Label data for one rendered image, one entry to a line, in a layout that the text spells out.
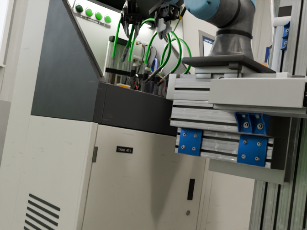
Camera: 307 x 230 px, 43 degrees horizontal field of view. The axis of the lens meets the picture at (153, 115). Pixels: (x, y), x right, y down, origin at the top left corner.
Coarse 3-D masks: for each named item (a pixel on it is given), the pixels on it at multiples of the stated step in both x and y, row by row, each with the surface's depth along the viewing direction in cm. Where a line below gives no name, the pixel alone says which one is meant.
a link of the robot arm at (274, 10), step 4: (272, 0) 177; (276, 0) 176; (280, 0) 175; (272, 4) 177; (276, 4) 176; (272, 8) 177; (276, 8) 176; (272, 12) 177; (276, 12) 176; (272, 16) 177; (276, 16) 176; (272, 20) 177; (272, 24) 178; (272, 28) 178; (272, 32) 178; (272, 36) 178; (272, 40) 179; (268, 60) 181; (268, 64) 181
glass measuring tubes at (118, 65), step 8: (112, 40) 211; (120, 40) 214; (112, 48) 212; (120, 48) 218; (120, 56) 217; (128, 56) 219; (120, 64) 216; (104, 72) 212; (112, 80) 213; (120, 80) 219
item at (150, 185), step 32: (96, 160) 149; (128, 160) 159; (160, 160) 170; (192, 160) 184; (96, 192) 149; (128, 192) 160; (160, 192) 171; (192, 192) 184; (96, 224) 150; (128, 224) 160; (160, 224) 172; (192, 224) 186
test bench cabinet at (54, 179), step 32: (32, 128) 186; (64, 128) 162; (96, 128) 148; (128, 128) 160; (32, 160) 181; (64, 160) 158; (32, 192) 176; (64, 192) 155; (32, 224) 171; (64, 224) 151
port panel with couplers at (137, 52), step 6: (138, 36) 227; (144, 36) 230; (138, 42) 224; (144, 42) 230; (138, 48) 227; (132, 54) 225; (138, 54) 227; (144, 54) 230; (132, 60) 225; (138, 60) 228; (138, 78) 226
